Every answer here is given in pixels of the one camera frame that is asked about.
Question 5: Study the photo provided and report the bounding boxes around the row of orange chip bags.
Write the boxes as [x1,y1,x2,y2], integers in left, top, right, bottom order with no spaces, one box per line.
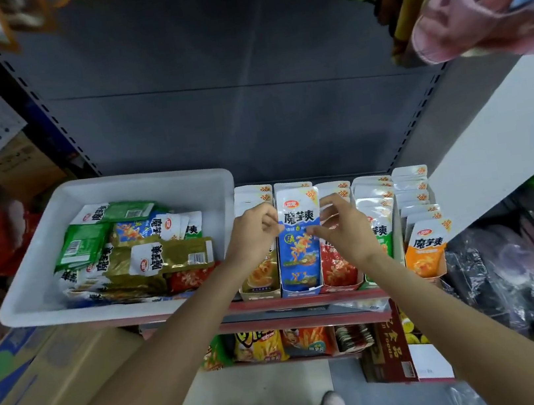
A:
[202,312,375,375]

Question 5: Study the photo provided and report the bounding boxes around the person's right forearm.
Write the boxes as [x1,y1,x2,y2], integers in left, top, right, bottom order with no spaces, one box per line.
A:
[355,225,534,405]

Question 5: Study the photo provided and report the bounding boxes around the blue print cardboard carton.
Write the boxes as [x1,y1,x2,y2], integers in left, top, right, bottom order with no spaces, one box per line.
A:
[0,311,156,405]

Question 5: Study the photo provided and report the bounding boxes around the red plastic bag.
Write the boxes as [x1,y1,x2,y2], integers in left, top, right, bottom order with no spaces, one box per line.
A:
[0,194,48,278]

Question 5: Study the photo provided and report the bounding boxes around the yellow snack packets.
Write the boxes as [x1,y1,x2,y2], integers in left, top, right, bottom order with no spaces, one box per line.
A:
[398,306,431,346]

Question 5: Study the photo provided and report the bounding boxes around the red display box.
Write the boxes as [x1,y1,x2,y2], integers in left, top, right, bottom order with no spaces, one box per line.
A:
[306,178,369,295]

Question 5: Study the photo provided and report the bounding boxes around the plain brown cardboard carton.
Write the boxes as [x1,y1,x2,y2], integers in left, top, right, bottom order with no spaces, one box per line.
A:
[0,125,72,209]

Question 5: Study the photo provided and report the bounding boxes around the gold display box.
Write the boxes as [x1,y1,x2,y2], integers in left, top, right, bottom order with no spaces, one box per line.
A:
[223,181,290,303]

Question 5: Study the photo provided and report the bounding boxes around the person's left hand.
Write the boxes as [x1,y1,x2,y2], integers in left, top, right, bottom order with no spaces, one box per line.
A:
[218,200,290,279]

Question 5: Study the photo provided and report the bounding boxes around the person's right hand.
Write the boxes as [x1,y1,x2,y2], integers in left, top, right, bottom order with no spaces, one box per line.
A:
[301,186,388,276]

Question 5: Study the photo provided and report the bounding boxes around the black plastic wrapped bundle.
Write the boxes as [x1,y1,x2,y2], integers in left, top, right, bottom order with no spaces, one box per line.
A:
[440,205,534,343]

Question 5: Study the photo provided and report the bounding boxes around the hanging yellow green snack bags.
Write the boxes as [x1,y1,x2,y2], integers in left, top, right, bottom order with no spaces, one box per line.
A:
[322,0,457,76]

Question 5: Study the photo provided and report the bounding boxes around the white plastic bin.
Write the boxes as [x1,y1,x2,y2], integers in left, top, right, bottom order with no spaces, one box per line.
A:
[0,157,253,335]

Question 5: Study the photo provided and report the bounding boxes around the person's left forearm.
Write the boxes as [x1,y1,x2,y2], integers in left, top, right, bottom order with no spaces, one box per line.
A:
[11,261,283,405]

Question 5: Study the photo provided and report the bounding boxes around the orange display box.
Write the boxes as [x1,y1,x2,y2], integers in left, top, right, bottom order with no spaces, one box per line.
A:
[387,160,461,285]

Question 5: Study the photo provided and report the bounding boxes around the dark red white-label carton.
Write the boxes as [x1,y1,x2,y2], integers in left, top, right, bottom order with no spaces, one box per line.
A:
[356,298,456,391]

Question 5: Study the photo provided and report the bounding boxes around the pile of snack packets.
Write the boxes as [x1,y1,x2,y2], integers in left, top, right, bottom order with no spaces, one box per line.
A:
[45,187,223,314]

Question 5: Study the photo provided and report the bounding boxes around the blue display box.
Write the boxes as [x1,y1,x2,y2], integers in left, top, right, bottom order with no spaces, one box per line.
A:
[265,177,334,301]

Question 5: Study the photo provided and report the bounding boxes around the green display box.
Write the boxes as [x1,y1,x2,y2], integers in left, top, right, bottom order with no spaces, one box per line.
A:
[346,172,410,289]

